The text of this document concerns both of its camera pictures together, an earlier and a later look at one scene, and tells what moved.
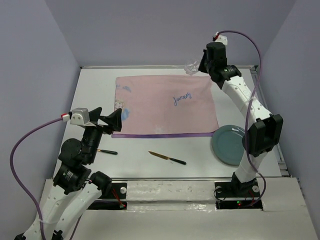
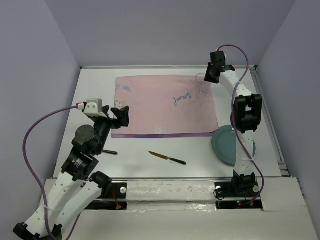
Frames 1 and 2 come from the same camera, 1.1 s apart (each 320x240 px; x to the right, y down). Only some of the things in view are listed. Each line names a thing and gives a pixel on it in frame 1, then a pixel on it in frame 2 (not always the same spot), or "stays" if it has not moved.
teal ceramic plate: [227, 145] stays
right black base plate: [236, 189] stays
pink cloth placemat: [166, 106] stays
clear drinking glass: [191, 67] to [201, 85]
